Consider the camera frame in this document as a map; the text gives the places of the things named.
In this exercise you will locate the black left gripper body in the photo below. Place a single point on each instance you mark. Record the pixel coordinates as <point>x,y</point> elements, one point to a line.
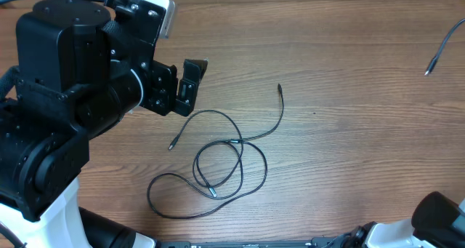
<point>158,91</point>

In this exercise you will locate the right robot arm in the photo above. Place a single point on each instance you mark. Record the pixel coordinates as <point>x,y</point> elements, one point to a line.
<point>437,221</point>

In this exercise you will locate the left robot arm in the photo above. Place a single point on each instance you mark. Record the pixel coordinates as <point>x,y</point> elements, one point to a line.
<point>82,66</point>

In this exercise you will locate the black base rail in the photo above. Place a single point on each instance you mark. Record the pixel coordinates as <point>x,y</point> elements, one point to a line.
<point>316,242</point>

